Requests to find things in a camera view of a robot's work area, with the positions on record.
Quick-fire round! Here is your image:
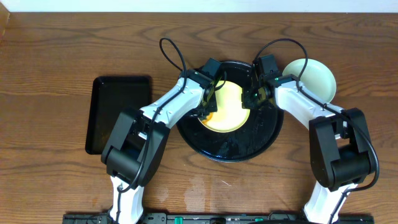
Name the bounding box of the yellow plate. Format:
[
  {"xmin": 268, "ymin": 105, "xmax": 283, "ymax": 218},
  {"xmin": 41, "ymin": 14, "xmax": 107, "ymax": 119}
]
[{"xmin": 199, "ymin": 81, "xmax": 250, "ymax": 133}]

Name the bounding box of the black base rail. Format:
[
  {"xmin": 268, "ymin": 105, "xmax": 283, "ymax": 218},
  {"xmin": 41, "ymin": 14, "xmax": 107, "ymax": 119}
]
[{"xmin": 62, "ymin": 212, "xmax": 376, "ymax": 224}]

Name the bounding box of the light green plate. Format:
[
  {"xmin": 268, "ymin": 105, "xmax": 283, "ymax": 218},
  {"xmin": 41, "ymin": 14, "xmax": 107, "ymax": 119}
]
[{"xmin": 282, "ymin": 58, "xmax": 336, "ymax": 103}]

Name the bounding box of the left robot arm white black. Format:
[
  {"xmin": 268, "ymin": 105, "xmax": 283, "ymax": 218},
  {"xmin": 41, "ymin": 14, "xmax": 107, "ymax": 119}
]
[{"xmin": 101, "ymin": 70, "xmax": 226, "ymax": 223}]

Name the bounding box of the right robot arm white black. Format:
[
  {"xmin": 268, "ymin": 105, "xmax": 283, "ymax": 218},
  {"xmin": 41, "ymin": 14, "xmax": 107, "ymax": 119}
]
[{"xmin": 242, "ymin": 75, "xmax": 379, "ymax": 223}]

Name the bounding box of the black rectangular tray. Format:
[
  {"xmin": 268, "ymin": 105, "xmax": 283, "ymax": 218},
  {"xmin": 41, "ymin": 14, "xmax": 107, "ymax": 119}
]
[{"xmin": 85, "ymin": 75, "xmax": 152, "ymax": 154}]

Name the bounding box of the orange green sponge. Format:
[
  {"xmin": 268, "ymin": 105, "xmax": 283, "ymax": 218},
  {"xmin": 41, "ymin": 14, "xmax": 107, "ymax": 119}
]
[{"xmin": 200, "ymin": 112, "xmax": 214, "ymax": 124}]

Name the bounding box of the black round tray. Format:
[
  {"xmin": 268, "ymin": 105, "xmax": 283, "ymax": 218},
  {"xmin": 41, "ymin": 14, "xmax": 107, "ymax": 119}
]
[{"xmin": 177, "ymin": 61, "xmax": 284, "ymax": 162}]

